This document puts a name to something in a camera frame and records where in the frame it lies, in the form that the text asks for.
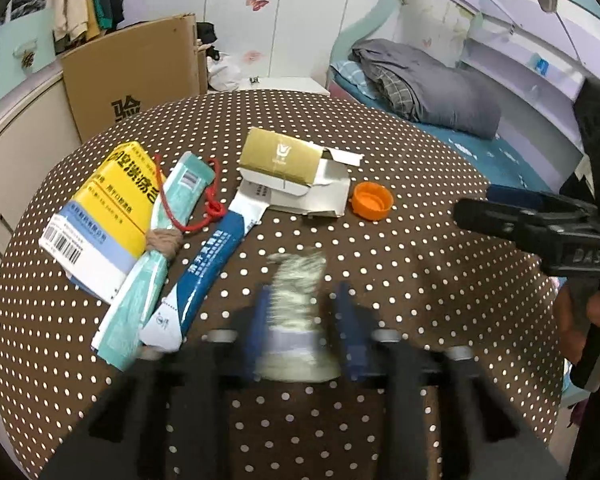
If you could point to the whitish wrapper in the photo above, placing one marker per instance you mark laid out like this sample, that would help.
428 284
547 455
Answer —
297 290

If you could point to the black clothing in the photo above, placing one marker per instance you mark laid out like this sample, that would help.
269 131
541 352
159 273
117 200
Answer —
206 32

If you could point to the white step board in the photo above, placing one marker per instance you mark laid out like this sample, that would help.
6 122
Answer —
290 85

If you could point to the gold paper box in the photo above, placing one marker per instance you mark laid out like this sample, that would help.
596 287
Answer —
280 157

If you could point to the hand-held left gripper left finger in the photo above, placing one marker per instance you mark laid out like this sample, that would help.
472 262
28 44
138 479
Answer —
257 330

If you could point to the pink butterfly sticker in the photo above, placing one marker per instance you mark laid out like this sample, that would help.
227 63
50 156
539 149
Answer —
256 0

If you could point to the teal printed bed sheet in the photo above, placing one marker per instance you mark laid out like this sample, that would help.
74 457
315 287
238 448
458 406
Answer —
480 155

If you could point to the white plastic bag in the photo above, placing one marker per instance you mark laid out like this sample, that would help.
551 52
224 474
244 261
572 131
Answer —
225 75

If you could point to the grey folded clothes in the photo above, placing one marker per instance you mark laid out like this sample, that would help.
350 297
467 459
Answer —
22 2

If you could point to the teal bunk bed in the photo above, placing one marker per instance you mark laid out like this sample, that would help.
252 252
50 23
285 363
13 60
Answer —
380 5

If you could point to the teal paper wrapper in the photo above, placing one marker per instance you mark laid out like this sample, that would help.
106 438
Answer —
180 185

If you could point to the person's right hand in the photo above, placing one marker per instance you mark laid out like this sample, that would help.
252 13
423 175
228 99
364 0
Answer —
570 320

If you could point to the small blue packet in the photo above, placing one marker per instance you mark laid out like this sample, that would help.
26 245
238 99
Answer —
541 66

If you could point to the large cardboard box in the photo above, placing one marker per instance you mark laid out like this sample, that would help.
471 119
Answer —
130 70

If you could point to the lilac stepped shelf cabinet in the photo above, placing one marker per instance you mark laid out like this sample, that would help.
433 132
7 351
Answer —
10 55

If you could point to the yellow medicine box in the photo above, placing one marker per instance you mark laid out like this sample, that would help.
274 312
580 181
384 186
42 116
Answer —
110 195

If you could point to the grey duvet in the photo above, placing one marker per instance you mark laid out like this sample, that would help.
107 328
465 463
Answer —
430 80

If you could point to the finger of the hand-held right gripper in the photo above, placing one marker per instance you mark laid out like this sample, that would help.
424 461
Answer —
505 222
515 194

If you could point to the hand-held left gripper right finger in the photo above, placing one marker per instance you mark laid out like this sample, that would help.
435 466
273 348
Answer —
352 335

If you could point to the white wardrobe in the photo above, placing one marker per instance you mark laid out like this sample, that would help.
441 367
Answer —
290 35

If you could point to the orange bottle cap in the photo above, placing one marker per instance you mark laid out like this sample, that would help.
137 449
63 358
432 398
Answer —
372 205

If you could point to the pinecone drawer ornament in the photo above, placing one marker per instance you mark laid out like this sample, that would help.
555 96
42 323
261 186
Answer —
27 59

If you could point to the plaid pillow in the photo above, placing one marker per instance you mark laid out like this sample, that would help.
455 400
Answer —
395 92

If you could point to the white low cabinet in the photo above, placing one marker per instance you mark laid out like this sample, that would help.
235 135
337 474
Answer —
20 160

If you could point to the blue white sachet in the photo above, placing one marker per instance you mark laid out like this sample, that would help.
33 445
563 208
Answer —
215 255

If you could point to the brown polka dot tablecloth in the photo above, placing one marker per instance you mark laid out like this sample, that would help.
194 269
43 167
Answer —
380 270

